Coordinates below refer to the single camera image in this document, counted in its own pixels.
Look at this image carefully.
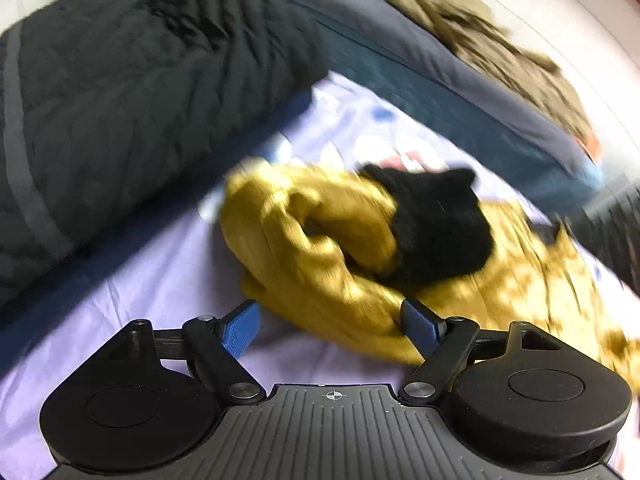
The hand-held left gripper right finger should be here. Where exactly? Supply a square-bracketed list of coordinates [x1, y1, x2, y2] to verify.
[398, 299, 565, 405]

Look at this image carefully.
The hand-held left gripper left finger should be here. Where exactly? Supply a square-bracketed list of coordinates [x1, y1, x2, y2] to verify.
[118, 299, 267, 405]

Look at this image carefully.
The mustard yellow jacket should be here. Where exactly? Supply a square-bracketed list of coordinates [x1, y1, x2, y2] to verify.
[219, 156, 640, 395]

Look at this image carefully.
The lilac printed bed sheet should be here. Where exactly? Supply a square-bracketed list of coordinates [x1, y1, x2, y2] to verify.
[0, 71, 640, 480]

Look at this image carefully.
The dark blue pillow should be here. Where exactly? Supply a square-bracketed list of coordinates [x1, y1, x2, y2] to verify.
[267, 0, 606, 221]

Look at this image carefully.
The orange object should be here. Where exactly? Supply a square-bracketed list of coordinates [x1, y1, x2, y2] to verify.
[580, 132, 603, 166]

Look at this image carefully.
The black quilted blanket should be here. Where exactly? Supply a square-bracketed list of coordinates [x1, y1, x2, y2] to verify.
[0, 0, 332, 311]

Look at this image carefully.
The olive brown garment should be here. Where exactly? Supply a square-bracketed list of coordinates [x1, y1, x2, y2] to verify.
[382, 0, 596, 143]

